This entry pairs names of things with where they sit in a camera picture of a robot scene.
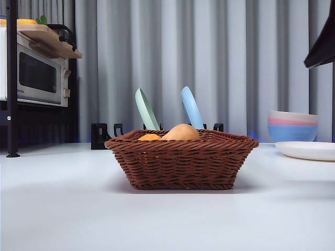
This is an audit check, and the light blue plate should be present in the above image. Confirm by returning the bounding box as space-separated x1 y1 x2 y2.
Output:
180 86 205 129

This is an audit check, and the black metal shelf frame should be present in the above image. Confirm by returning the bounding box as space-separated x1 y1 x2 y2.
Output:
0 0 79 158

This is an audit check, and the pale green plate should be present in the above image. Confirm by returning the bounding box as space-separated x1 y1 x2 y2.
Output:
135 87 160 131

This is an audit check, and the black dish rack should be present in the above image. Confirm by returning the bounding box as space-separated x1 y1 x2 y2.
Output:
91 122 225 150

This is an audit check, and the pink bowl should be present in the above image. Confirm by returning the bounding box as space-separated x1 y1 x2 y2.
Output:
267 117 319 126

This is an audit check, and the orange toy corn cob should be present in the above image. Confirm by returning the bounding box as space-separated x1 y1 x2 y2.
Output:
138 133 163 141

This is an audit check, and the black pot with handle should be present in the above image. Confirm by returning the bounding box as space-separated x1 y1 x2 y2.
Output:
47 24 77 52

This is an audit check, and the blue bowl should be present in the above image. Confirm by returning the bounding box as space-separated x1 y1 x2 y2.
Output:
267 124 319 143

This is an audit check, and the silver toaster oven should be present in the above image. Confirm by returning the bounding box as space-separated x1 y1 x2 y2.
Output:
16 30 72 108

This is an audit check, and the grey pleated curtain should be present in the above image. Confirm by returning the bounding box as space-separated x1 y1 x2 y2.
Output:
19 0 335 143

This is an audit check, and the white plate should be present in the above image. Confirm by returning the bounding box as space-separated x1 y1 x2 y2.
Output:
274 141 335 162

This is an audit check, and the beige bowl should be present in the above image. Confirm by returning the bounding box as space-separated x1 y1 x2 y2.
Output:
267 109 319 123

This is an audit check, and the brown toy potato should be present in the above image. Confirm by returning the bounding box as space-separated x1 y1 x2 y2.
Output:
161 123 201 141

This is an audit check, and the wooden cutting board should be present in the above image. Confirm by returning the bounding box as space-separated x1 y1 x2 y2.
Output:
17 24 83 59

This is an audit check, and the brown wicker basket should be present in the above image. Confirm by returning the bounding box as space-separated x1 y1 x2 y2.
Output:
104 129 260 191

